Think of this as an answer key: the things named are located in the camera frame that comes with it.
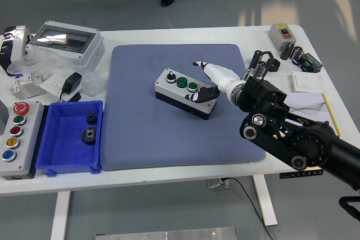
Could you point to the clear plastic bag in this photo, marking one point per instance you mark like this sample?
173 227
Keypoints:
47 63

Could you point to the white wall switch plate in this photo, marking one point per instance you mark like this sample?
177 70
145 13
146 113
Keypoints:
305 81

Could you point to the black cylindrical capacitor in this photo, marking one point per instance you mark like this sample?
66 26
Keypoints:
254 61
286 51
296 54
261 70

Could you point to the large black gear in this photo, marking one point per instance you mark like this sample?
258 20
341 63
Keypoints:
89 136

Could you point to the grey five-button control box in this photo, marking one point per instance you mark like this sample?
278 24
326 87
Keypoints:
28 144

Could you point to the blue-grey mat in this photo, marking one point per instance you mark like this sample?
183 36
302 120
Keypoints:
140 138

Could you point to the white wall socket plate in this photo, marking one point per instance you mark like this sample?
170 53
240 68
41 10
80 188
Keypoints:
52 82

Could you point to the grey black electrical device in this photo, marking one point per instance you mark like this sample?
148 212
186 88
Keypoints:
19 43

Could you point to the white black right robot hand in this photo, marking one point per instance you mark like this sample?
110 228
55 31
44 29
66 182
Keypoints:
218 75

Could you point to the white table leg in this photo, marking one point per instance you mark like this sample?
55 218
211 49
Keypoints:
265 203
60 217

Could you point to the grey four-button control box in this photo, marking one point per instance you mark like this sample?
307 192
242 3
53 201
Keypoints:
168 88

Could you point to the black power adapter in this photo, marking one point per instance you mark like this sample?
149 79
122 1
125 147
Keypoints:
71 81

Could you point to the white circuit breaker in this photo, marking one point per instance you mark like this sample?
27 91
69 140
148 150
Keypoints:
24 78

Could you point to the grey enclosure with clear lid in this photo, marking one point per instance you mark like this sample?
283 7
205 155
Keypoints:
90 49

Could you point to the blue plastic bin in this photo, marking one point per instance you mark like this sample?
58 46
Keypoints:
64 150

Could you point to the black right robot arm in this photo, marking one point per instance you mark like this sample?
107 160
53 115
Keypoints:
309 144

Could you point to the small black gear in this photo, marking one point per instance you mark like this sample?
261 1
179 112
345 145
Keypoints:
91 118

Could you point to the silver metal bracket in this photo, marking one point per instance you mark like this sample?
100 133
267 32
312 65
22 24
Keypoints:
31 92

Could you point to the yellow white carton box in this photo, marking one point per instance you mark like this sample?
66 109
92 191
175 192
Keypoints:
309 102

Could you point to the black module with green terminal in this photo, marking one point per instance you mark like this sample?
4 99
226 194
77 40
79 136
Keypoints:
310 63

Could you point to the grey two-button switch box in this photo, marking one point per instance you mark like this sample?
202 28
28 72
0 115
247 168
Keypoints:
277 37

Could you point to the black hex nut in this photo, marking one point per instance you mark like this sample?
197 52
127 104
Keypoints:
275 65

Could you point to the silver metal plate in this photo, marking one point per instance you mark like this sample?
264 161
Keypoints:
168 234

